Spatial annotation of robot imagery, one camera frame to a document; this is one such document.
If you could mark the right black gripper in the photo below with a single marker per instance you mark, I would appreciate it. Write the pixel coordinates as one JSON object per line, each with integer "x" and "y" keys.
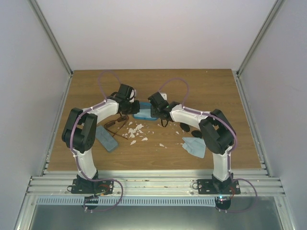
{"x": 153, "y": 113}

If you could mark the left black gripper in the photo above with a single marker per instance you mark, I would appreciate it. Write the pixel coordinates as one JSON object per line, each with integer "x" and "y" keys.
{"x": 136, "y": 109}

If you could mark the blue translucent glasses case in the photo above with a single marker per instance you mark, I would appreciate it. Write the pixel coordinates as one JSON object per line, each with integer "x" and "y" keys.
{"x": 145, "y": 112}

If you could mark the brown frame sunglasses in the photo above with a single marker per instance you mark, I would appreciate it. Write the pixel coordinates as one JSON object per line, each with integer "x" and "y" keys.
{"x": 114, "y": 126}

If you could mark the black round sunglasses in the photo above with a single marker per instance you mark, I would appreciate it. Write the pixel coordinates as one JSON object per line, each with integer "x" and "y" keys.
{"x": 187, "y": 129}

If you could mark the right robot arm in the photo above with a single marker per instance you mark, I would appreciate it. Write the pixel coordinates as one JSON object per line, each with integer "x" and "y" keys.
{"x": 218, "y": 135}

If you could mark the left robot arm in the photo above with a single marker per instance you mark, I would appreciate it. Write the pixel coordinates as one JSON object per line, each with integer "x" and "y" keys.
{"x": 80, "y": 128}

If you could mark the grey-blue glasses case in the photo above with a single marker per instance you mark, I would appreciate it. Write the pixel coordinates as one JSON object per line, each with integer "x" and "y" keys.
{"x": 106, "y": 140}

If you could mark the light blue crumpled cloth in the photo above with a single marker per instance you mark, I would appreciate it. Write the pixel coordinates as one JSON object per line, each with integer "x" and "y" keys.
{"x": 195, "y": 147}

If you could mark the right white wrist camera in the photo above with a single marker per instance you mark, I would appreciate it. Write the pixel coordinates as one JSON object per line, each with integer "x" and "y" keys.
{"x": 164, "y": 95}

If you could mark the aluminium rail frame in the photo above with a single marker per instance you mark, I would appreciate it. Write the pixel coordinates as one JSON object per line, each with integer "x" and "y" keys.
{"x": 158, "y": 182}

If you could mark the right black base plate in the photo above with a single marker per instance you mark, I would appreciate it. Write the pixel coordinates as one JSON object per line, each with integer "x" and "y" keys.
{"x": 215, "y": 187}

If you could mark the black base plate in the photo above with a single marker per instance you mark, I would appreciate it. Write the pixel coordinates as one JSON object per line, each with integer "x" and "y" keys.
{"x": 82, "y": 186}
{"x": 215, "y": 187}

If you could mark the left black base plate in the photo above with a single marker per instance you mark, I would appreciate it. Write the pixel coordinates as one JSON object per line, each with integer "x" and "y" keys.
{"x": 82, "y": 186}

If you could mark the slotted grey cable duct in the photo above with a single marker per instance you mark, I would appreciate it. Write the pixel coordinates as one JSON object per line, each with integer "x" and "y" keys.
{"x": 128, "y": 201}

